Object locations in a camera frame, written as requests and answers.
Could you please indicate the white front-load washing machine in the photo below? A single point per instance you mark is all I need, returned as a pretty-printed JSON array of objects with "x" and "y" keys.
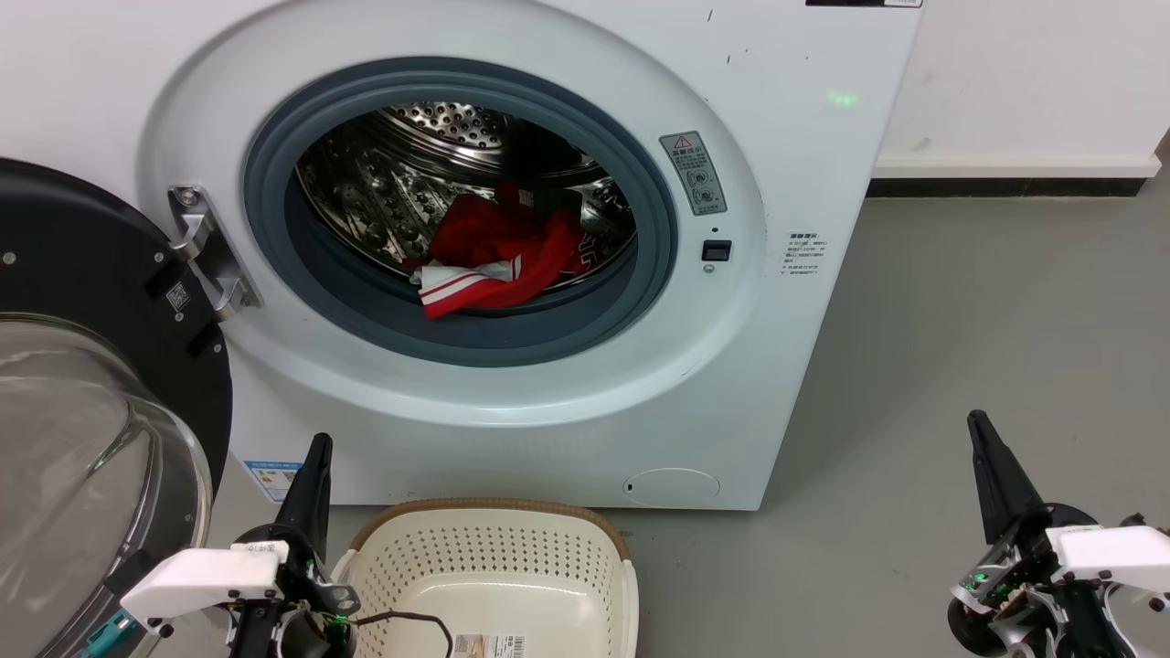
[{"x": 777, "y": 366}]

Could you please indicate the silver door hinge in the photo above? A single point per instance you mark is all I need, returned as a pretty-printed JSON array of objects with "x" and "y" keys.
[{"x": 206, "y": 247}]

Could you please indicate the QR code sticker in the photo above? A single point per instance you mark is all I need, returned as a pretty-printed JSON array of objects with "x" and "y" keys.
[{"x": 177, "y": 297}]

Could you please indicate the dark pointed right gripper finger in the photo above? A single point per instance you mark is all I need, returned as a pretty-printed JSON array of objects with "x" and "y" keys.
[{"x": 1001, "y": 484}]

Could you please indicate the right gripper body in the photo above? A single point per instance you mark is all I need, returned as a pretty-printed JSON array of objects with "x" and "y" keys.
[{"x": 1015, "y": 603}]

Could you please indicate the stainless steel washing machine drum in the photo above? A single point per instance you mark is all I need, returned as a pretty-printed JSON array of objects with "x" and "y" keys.
[{"x": 384, "y": 183}]

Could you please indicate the black baseboard strip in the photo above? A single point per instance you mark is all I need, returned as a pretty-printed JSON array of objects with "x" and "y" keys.
[{"x": 1005, "y": 187}]

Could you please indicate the small white text sticker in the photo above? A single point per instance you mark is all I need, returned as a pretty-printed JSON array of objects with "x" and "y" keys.
[{"x": 804, "y": 253}]

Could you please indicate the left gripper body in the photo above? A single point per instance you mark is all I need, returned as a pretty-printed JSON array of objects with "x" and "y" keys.
[{"x": 311, "y": 621}]

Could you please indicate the blue energy label sticker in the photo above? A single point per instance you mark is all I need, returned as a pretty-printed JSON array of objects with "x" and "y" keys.
[{"x": 272, "y": 480}]

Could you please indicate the white wall ledge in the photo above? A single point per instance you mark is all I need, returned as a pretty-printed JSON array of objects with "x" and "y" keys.
[{"x": 1005, "y": 165}]

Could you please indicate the round white filter cover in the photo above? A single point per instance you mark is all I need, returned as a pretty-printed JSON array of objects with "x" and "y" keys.
[{"x": 672, "y": 488}]

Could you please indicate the grey rubber door gasket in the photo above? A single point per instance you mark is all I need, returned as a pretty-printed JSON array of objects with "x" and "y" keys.
[{"x": 457, "y": 338}]

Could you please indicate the grey warning label sticker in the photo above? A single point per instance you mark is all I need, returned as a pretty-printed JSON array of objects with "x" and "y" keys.
[{"x": 695, "y": 174}]

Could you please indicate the black round washer door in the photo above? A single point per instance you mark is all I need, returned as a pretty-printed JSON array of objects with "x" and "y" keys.
[{"x": 73, "y": 247}]

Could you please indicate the white barcode label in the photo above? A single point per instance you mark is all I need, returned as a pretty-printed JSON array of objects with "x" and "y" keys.
[{"x": 489, "y": 647}]

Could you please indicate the black door latch slot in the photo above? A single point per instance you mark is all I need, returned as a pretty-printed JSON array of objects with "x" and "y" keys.
[{"x": 717, "y": 250}]

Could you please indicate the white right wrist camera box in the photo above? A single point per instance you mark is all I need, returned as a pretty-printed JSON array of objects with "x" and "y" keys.
[{"x": 1115, "y": 553}]

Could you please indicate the red and white garment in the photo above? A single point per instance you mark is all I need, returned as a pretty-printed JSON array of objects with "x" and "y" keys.
[{"x": 475, "y": 233}]

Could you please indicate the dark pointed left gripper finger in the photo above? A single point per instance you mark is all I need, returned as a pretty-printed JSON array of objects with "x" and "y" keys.
[{"x": 313, "y": 493}]

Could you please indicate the cream perforated laundry basket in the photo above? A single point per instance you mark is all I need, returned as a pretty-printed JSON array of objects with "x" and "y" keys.
[{"x": 494, "y": 557}]

